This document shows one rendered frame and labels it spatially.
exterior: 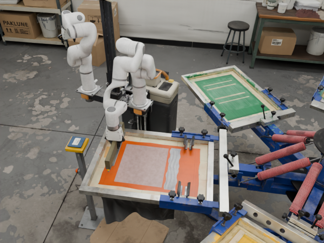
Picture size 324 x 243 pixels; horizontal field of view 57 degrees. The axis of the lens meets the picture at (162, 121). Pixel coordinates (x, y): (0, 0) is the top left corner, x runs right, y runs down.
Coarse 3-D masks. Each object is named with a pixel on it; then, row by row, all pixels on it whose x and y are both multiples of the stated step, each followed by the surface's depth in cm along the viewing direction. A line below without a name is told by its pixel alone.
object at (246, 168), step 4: (240, 164) 186; (244, 164) 186; (248, 164) 186; (228, 168) 183; (240, 168) 183; (244, 168) 183; (248, 168) 183; (252, 168) 183; (228, 172) 185; (244, 172) 183; (248, 172) 182; (252, 172) 182; (252, 176) 184
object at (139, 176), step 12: (120, 168) 193; (132, 168) 193; (144, 168) 193; (156, 168) 193; (108, 180) 185; (120, 180) 185; (132, 180) 185; (144, 180) 186; (156, 180) 186; (180, 180) 186; (192, 180) 186; (192, 192) 179
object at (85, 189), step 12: (132, 132) 215; (144, 132) 215; (156, 132) 215; (204, 144) 211; (96, 156) 196; (84, 180) 180; (84, 192) 176; (96, 192) 174; (108, 192) 174; (120, 192) 174; (132, 192) 174
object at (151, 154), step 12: (132, 144) 210; (144, 144) 210; (156, 144) 211; (120, 156) 201; (132, 156) 201; (144, 156) 201; (156, 156) 202; (168, 156) 202; (180, 156) 202; (192, 156) 202; (180, 168) 194; (192, 168) 194
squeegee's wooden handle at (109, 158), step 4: (124, 128) 203; (112, 144) 183; (116, 144) 185; (112, 148) 180; (116, 148) 186; (108, 152) 177; (112, 152) 178; (108, 156) 175; (112, 156) 179; (108, 160) 173; (112, 160) 179; (108, 164) 174; (108, 168) 177
